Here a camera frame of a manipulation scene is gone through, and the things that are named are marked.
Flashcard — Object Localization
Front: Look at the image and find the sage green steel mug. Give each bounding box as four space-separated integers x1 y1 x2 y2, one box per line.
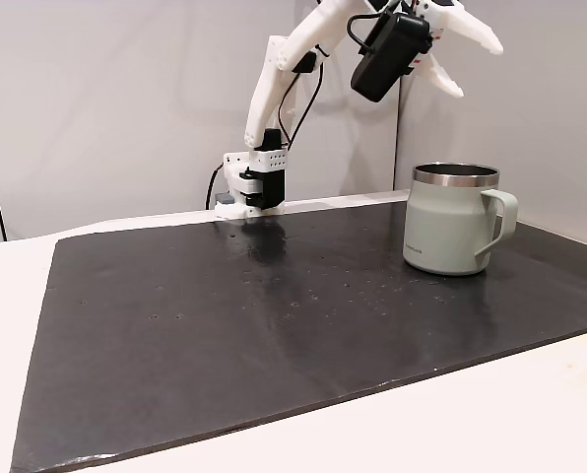
402 161 520 277

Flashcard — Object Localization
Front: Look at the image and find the black rubber mat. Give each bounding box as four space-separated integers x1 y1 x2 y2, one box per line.
10 200 587 473

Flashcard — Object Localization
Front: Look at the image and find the black oval camera box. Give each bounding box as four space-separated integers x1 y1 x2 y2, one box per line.
350 10 432 103

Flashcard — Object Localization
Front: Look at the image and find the black camera cable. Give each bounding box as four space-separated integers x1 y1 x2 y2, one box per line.
273 13 388 149

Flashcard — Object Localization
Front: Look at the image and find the black base cable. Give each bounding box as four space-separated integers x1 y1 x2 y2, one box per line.
205 166 225 211

